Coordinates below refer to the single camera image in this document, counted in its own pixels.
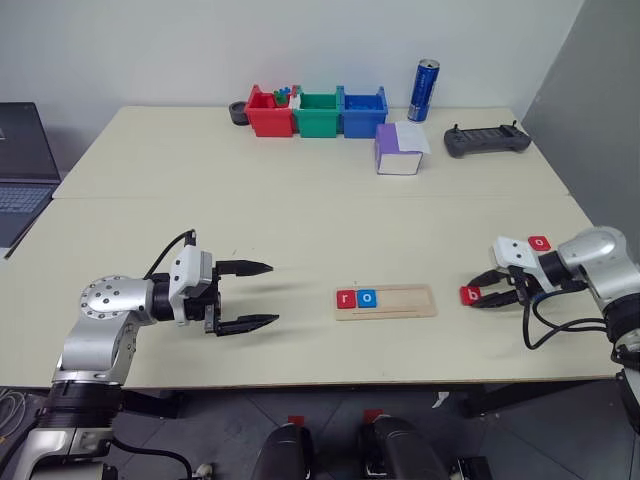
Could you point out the dark rounded shape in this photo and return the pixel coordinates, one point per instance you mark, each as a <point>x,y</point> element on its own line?
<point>282,455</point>
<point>400,450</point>

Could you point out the red letter r block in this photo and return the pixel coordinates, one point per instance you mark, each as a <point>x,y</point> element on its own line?
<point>346,299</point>

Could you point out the wooden letter tray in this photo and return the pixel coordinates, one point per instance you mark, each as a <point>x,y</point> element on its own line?
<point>405,300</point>

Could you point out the blue plastic bin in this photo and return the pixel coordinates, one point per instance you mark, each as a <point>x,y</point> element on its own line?
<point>362,120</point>

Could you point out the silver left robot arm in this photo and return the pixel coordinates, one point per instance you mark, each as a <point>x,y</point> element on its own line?
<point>100,320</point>

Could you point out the blue drink can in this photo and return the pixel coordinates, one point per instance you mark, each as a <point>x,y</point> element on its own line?
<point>422,92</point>

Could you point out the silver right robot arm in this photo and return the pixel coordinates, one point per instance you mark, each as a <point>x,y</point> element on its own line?
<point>600,270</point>

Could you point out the green plastic bin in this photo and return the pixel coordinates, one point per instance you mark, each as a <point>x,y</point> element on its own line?
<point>315,120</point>

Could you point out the black round holder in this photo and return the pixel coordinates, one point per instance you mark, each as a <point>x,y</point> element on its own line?
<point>237,114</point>

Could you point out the small white floor object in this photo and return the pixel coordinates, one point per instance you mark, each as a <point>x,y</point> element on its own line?
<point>202,470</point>

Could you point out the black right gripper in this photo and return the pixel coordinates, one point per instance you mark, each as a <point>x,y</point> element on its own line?
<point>520,287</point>

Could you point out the red plastic bin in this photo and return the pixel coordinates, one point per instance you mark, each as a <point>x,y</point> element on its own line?
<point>270,120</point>

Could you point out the red letter b block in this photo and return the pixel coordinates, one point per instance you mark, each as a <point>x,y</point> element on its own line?
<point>469,295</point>

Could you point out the red toy brick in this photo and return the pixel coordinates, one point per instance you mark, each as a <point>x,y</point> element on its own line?
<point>296,91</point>

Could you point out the red letter o block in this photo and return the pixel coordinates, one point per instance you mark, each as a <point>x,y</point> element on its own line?
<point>540,243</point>

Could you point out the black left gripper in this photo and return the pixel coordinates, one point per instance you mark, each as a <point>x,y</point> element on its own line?
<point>212,307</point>

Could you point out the purple and white box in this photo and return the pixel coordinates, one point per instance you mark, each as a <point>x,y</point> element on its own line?
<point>397,150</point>

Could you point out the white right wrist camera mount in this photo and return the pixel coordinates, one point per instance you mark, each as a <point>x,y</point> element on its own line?
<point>515,252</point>

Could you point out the blue letter o block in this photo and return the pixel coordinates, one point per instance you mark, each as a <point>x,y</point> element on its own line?
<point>367,298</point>

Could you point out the green toy brick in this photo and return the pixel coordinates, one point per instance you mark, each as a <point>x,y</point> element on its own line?
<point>281,100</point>

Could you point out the white paper scrap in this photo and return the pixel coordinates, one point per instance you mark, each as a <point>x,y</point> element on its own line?
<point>440,400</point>

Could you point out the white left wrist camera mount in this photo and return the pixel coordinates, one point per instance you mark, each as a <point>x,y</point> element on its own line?
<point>185,272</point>

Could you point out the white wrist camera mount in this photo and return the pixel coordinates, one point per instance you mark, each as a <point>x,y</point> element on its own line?
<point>515,252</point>
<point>185,272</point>

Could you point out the black handheld controller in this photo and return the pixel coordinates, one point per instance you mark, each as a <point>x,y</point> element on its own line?
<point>485,141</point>

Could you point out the dark grey laptop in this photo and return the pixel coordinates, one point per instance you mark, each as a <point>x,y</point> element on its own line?
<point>22,170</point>

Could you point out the white toy brick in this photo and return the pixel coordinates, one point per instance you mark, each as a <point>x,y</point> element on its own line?
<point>295,102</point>

